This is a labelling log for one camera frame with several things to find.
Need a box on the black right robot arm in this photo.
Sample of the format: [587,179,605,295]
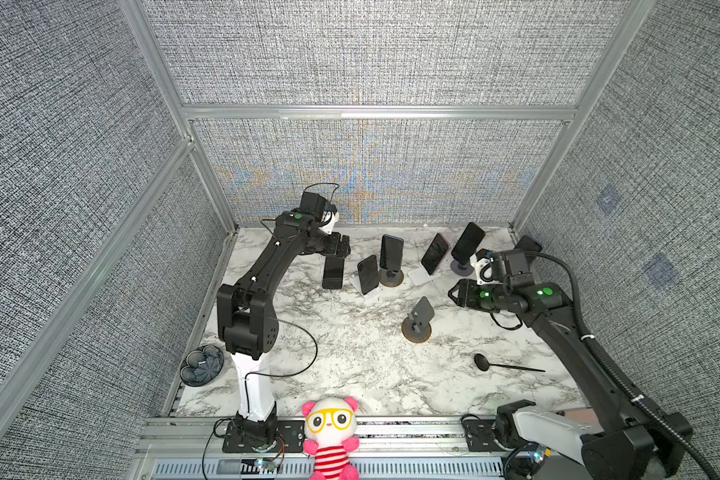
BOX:
[448,250,693,479]

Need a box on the black smartphone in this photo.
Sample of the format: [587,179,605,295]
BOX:
[380,234,404,272]
[357,255,380,295]
[515,235,543,252]
[421,233,450,276]
[451,222,486,266]
[322,256,345,290]

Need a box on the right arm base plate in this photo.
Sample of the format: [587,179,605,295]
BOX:
[459,413,511,453]

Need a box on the grey wood-base stand rear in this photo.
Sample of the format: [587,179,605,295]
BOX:
[378,268,404,288]

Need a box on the thin black left cable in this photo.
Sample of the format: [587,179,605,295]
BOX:
[242,317,320,421]

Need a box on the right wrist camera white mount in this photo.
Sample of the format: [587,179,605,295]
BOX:
[472,248,506,286]

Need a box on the white phone stand right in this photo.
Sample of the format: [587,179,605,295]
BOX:
[405,265,441,286]

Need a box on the aluminium frame corner post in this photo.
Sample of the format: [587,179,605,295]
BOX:
[118,0,239,233]

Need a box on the empty grey wood-base stand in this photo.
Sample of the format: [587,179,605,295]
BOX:
[401,297,435,343]

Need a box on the white phone stand left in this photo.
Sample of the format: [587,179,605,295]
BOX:
[350,274,366,297]

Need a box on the white phone stand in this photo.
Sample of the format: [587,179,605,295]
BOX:
[405,265,441,286]
[350,274,366,297]

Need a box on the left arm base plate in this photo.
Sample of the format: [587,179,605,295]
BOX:
[221,419,306,454]

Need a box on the grey round stand right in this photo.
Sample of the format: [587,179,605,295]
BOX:
[450,259,474,277]

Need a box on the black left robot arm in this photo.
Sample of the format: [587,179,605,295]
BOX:
[216,206,350,422]

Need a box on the pink white plush toy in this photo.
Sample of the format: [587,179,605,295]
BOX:
[302,397,359,480]

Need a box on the black ladle spoon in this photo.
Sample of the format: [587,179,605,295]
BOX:
[472,352,547,374]

